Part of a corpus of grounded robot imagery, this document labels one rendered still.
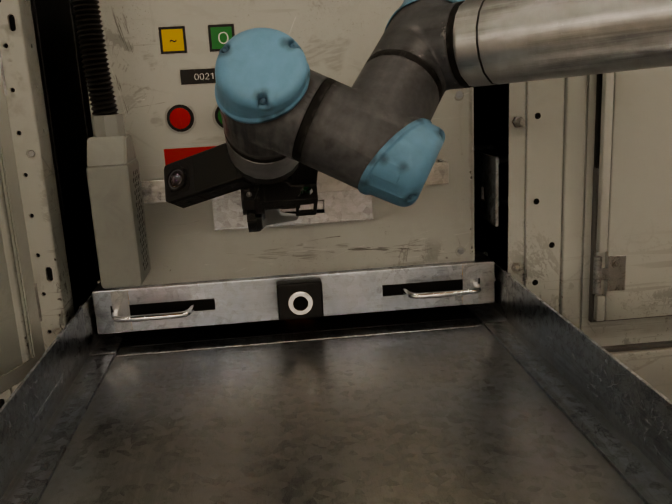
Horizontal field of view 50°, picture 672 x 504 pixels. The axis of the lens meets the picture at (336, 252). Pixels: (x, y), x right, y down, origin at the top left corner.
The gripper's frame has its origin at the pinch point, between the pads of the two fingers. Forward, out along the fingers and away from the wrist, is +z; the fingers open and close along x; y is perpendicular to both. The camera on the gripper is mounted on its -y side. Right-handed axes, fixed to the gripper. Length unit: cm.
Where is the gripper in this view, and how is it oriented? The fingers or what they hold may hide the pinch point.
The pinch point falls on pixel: (253, 215)
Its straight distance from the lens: 90.6
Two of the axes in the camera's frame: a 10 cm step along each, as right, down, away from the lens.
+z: -0.6, 2.9, 9.6
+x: -0.9, -9.6, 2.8
